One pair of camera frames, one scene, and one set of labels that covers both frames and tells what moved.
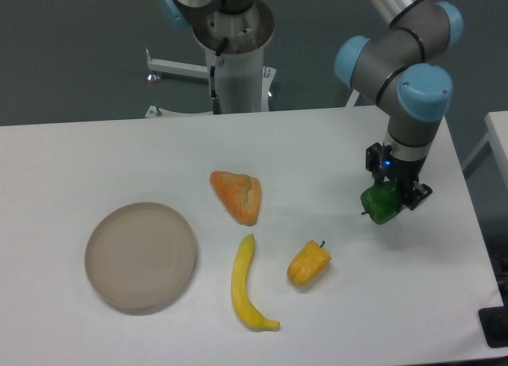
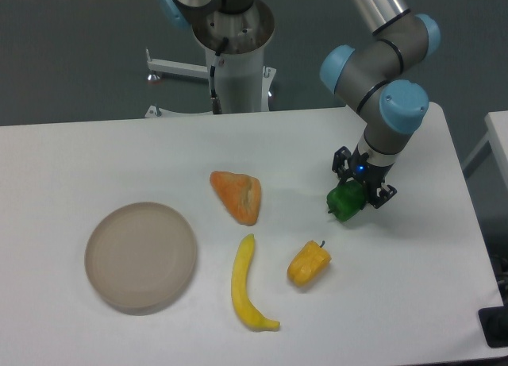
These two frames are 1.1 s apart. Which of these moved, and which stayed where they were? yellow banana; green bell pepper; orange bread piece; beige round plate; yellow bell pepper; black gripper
Moved: green bell pepper; black gripper
Stayed: beige round plate; yellow banana; yellow bell pepper; orange bread piece
